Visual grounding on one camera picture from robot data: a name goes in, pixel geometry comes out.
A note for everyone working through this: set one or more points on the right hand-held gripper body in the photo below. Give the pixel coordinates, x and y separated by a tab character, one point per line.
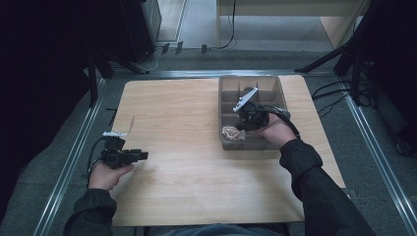
252	116

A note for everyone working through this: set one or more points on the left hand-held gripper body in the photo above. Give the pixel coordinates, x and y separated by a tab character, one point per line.
114	155

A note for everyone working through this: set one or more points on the grey divided organizer tray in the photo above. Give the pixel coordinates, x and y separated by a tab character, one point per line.
262	88

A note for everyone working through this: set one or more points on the person's left hand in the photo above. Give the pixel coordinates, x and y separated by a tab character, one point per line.
106	177

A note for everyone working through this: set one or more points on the person's right hand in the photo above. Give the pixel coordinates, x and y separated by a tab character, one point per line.
277	131

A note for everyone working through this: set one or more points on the black metal stand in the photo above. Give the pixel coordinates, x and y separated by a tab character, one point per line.
98	65

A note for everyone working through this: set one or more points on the black tripod stand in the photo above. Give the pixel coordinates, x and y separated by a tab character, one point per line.
347	52

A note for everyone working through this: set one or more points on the grey tape piece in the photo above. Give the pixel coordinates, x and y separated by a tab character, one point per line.
348	192

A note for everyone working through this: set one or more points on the black cabinet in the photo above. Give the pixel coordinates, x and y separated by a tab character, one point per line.
141	29

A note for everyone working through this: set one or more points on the light wooden furniture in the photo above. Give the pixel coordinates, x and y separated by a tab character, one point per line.
337	28

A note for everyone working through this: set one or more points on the aluminium floor rail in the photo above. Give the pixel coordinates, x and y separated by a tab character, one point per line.
70	164
377	150

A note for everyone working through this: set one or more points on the small black bracket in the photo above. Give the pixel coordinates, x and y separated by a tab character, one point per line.
165	48
179	47
204	49

